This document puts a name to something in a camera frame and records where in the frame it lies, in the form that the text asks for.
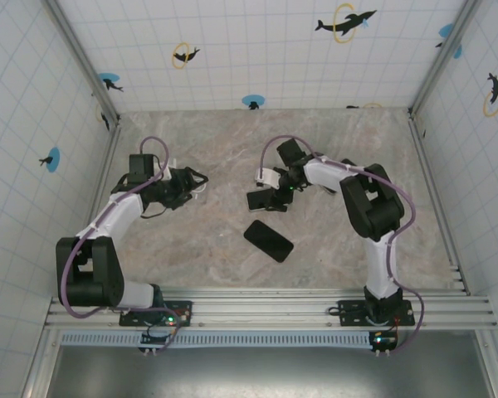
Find black smartphone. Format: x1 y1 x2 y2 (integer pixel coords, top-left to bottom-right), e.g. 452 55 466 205
243 219 295 264

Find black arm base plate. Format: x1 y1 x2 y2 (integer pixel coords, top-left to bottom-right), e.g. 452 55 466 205
119 298 194 329
337 298 416 328

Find wide aluminium mounting rail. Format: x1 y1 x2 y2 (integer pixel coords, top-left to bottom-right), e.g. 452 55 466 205
44 289 498 332

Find white slotted cable duct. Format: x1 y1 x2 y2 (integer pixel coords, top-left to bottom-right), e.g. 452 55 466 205
60 331 377 348

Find aluminium corner post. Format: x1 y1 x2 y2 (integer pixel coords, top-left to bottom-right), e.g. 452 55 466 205
407 0 483 115
44 0 123 125

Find black phone case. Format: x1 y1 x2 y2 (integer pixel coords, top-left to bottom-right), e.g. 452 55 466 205
243 219 295 264

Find grey metal sheet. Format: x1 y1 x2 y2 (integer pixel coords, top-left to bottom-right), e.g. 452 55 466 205
45 346 497 398

